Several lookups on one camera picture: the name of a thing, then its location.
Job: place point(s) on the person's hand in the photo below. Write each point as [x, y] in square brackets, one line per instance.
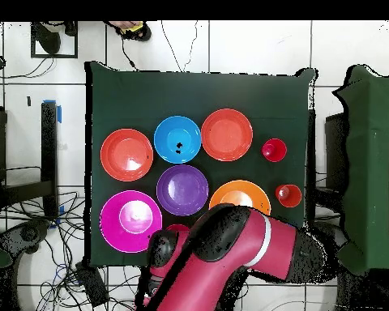
[124, 24]

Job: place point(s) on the yellow black hand controller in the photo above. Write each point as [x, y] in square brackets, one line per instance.
[139, 34]

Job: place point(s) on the red-orange plastic bowl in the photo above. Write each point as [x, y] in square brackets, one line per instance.
[227, 134]
[126, 155]

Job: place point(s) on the purple plastic bowl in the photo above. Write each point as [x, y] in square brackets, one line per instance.
[182, 190]

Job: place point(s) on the large magenta plastic bowl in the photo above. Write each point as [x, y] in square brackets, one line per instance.
[116, 226]

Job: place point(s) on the small crimson plastic bowl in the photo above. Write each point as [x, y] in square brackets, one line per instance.
[176, 227]

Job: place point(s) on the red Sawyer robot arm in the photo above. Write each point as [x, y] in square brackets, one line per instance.
[214, 275]

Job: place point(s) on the person's black shoe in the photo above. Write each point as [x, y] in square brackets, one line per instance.
[48, 37]
[70, 27]

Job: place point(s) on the dark green tablecloth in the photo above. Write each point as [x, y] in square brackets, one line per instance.
[149, 94]

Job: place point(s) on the light blue plastic bowl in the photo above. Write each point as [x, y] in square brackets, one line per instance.
[168, 129]

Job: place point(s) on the red plastic cup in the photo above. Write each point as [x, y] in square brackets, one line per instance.
[274, 150]

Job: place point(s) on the large orange plastic bowl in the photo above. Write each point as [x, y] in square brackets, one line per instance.
[259, 201]

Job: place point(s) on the black office chair base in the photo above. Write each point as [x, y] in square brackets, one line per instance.
[29, 234]

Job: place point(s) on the orange plastic cup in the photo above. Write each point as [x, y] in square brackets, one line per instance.
[289, 196]

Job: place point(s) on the black box beside table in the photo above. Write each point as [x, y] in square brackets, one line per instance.
[335, 145]

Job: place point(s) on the black power brick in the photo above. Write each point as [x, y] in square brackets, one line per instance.
[92, 285]

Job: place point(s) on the black square floor frame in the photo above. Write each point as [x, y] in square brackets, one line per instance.
[75, 48]

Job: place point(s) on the black bench frame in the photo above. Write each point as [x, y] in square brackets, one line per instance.
[48, 145]

